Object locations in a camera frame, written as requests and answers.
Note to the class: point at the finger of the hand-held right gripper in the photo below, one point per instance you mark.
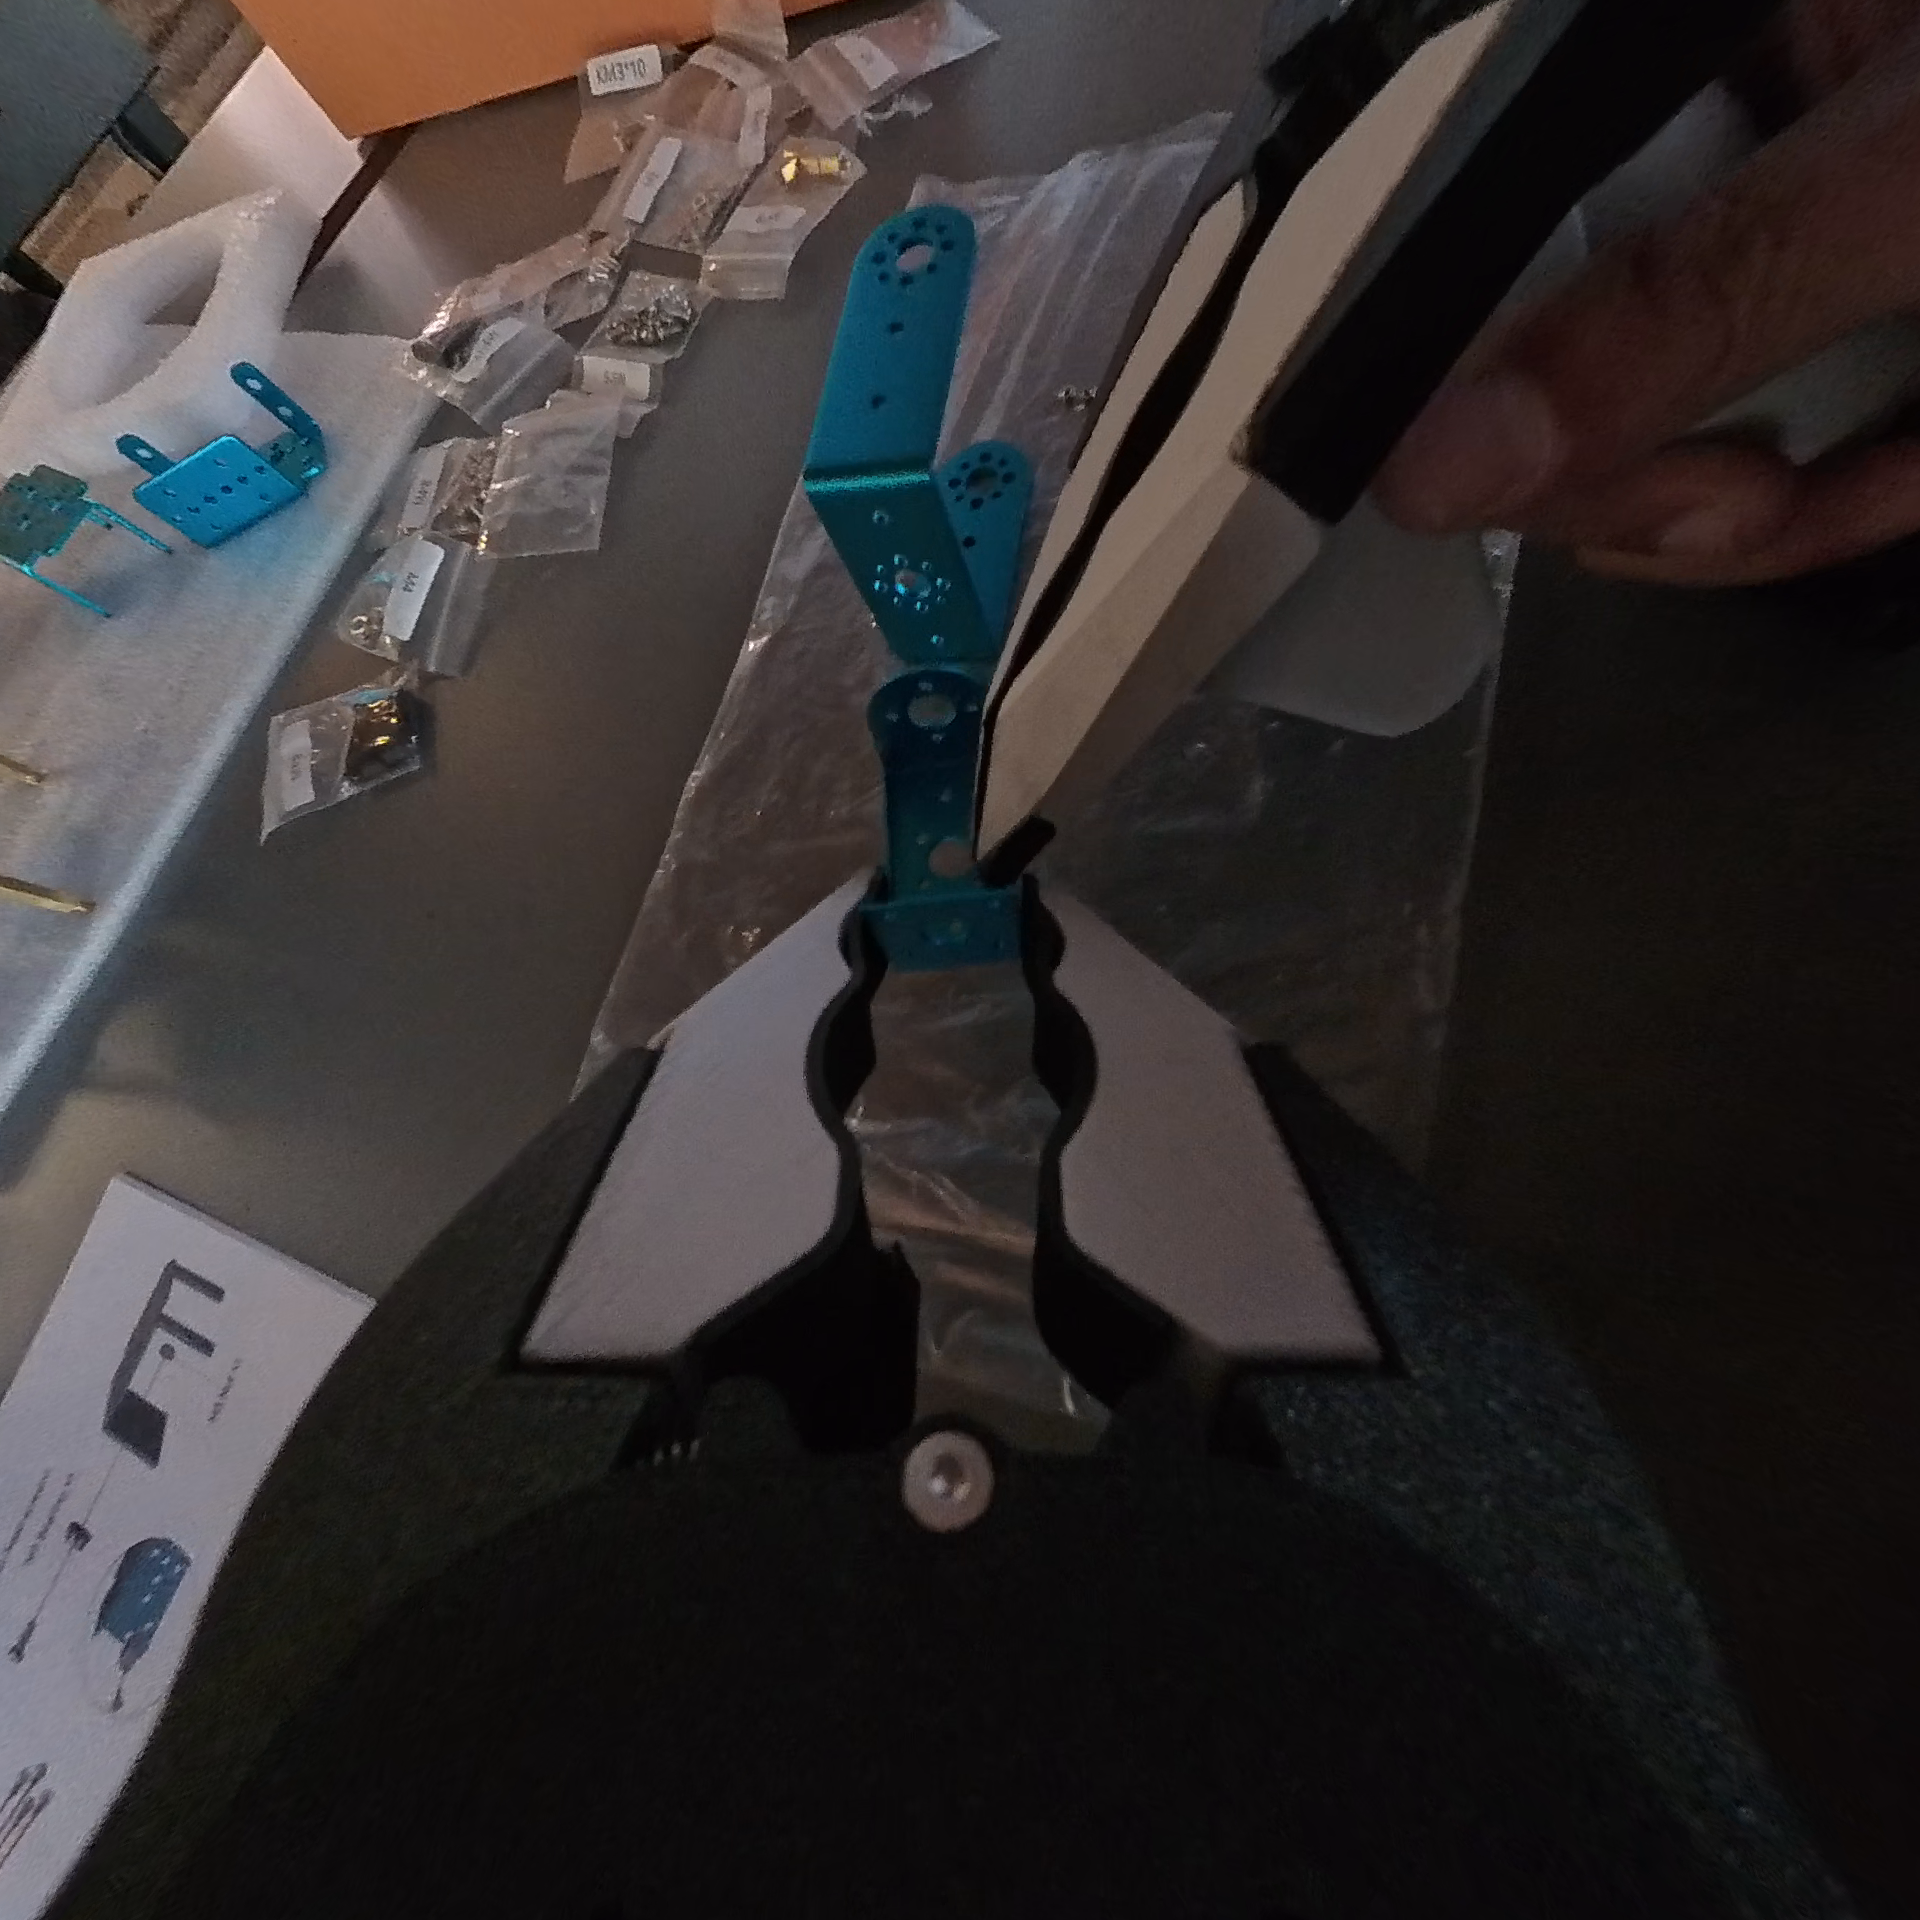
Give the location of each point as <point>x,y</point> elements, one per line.
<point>1141,390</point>
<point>1276,375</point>

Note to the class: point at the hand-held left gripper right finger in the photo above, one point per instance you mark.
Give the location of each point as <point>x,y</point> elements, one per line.
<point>1186,1198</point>

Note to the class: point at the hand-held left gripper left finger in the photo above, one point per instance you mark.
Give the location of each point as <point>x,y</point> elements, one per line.
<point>708,1198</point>

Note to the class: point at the large blue U bracket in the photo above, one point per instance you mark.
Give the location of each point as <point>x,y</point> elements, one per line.
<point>888,345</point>

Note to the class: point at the small blue U bracket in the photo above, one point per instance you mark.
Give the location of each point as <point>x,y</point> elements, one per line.
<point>922,793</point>

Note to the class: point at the dark grey desk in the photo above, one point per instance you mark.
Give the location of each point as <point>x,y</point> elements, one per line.
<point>1726,973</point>

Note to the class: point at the person's right hand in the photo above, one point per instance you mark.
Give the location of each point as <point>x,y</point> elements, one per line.
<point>1652,300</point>

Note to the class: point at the clear plastic bag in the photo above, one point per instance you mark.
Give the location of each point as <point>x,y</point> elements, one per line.
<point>1276,900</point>

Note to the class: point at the pile of small screw bags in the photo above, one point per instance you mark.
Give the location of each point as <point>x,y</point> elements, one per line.
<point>525,452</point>

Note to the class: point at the white instruction manual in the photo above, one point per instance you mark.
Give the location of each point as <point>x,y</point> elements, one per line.
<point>119,1426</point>

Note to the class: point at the white foam sheet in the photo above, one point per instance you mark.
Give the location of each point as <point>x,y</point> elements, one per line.
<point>153,719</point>

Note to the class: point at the orange cardboard box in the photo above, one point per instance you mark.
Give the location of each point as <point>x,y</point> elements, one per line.
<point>452,61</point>

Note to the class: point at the blue perforated bracket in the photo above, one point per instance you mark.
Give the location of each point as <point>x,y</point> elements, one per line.
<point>212,488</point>

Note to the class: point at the blue flat bracket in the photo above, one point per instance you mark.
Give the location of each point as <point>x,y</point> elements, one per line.
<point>43,516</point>

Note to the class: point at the wooden table with dark frame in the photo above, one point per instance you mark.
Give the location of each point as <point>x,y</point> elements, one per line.
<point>59,77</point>

